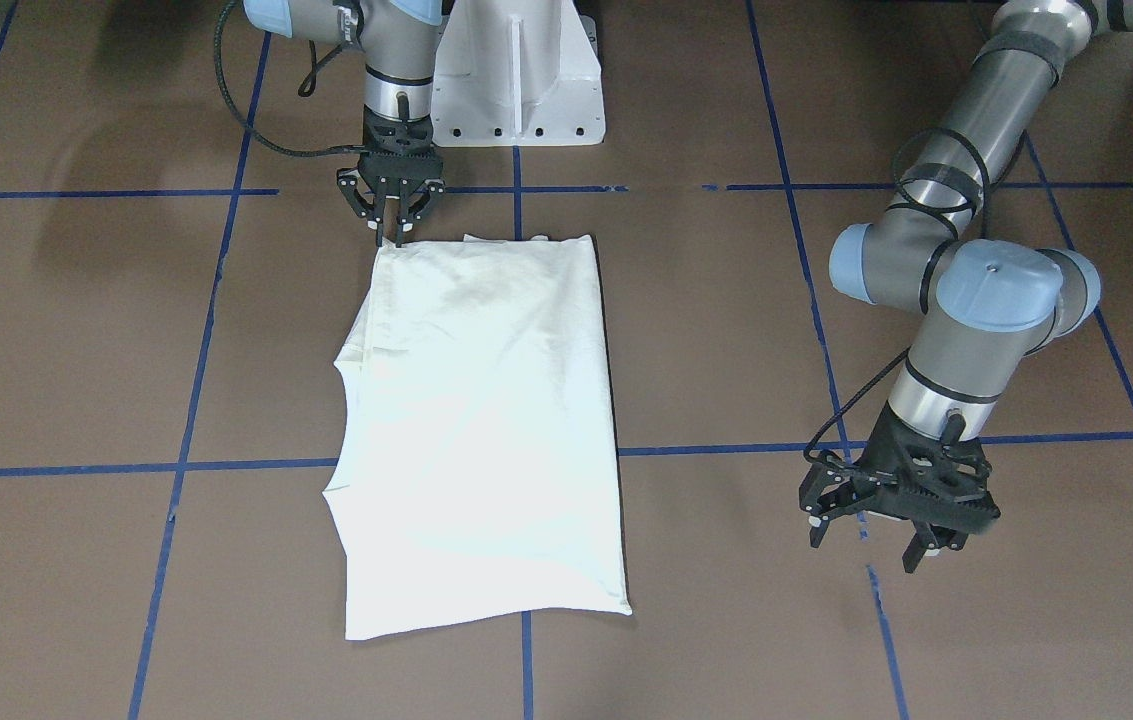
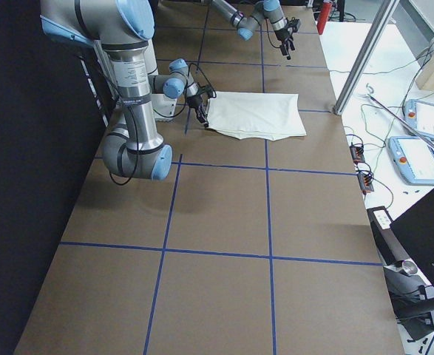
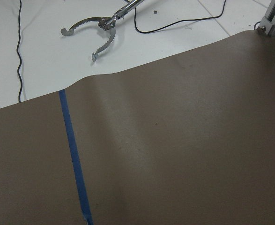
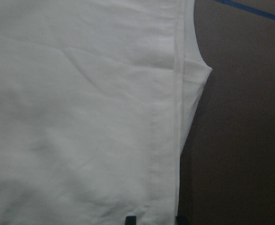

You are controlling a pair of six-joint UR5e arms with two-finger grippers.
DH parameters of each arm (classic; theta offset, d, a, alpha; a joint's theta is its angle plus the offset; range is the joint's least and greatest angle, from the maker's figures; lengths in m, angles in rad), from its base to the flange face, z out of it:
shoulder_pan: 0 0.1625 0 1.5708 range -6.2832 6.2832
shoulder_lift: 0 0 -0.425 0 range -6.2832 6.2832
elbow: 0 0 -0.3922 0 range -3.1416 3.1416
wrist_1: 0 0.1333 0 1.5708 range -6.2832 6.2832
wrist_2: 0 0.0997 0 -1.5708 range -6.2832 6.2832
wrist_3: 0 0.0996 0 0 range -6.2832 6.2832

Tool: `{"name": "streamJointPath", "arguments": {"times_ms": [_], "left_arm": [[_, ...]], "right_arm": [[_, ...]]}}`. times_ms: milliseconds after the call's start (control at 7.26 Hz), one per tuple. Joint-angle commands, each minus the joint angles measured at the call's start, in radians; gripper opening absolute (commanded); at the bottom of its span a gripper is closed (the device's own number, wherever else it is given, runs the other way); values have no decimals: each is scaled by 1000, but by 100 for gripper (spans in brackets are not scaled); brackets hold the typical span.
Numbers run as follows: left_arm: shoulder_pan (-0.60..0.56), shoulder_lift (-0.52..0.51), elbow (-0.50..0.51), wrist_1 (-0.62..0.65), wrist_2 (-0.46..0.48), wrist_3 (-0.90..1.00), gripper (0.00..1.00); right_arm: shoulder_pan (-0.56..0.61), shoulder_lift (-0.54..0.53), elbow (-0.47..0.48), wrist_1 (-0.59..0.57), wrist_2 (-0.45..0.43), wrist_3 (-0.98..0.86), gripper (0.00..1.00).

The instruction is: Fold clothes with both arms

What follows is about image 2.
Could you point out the aluminium frame post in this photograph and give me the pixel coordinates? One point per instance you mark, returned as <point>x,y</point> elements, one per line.
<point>373,36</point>

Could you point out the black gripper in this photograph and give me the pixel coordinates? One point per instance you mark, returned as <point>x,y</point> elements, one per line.
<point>196,102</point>
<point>283,35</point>

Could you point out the far blue teach pendant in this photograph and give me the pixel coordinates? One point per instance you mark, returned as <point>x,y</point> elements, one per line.
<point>420,116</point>

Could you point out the silver metal cup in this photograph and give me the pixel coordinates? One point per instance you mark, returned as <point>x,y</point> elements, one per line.
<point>408,268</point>

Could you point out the black monitor on stand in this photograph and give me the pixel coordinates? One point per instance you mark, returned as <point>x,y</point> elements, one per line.
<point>412,296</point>

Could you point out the lower orange-black connector block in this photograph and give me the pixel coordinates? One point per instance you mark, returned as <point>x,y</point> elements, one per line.
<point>365,179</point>

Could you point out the black box with label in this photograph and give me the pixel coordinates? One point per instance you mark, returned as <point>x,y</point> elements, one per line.
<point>386,242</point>

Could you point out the orange-black connector block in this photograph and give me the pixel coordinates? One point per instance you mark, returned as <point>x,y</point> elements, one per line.
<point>357,152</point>
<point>365,179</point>

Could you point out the cream long-sleeve cat shirt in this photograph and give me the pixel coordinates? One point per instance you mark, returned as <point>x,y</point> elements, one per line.
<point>241,115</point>

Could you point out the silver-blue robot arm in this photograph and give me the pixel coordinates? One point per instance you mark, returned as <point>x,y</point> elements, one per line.
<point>271,10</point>
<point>133,148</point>

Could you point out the red cylinder tube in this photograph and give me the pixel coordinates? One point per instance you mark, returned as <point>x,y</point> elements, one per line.
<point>323,16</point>

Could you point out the upper orange-black connector block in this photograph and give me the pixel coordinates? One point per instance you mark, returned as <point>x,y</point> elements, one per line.
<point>357,152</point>

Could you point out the near blue teach pendant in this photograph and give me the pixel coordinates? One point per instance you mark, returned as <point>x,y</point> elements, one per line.
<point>413,158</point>

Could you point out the blue teach pendant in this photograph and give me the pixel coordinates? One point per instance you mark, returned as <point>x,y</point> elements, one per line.
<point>413,158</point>
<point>420,116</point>

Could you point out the metal reacher grabber tool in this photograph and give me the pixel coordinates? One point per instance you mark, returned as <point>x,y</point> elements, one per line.
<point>370,92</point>

